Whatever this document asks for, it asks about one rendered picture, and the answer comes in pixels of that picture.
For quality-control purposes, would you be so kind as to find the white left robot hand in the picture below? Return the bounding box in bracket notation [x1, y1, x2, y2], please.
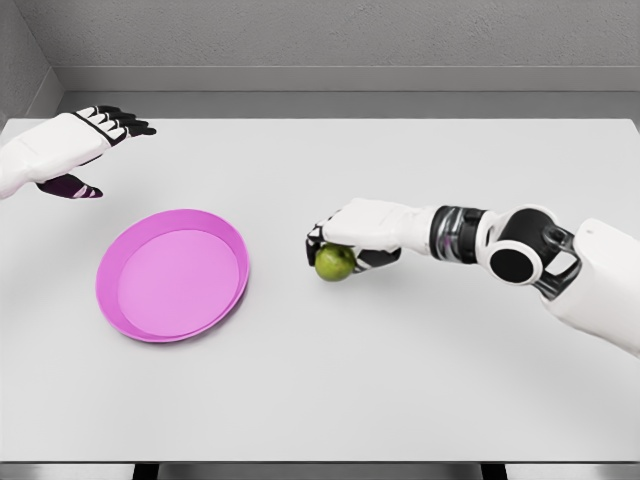
[16, 105, 158, 200]

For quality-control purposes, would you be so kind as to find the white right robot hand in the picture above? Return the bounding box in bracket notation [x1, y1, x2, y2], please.
[305, 197, 403, 274]

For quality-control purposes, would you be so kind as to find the green apple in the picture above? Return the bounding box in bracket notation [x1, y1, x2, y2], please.
[314, 242, 357, 283]

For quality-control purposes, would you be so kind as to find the pink round plate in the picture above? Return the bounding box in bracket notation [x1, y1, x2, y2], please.
[95, 209, 250, 344]

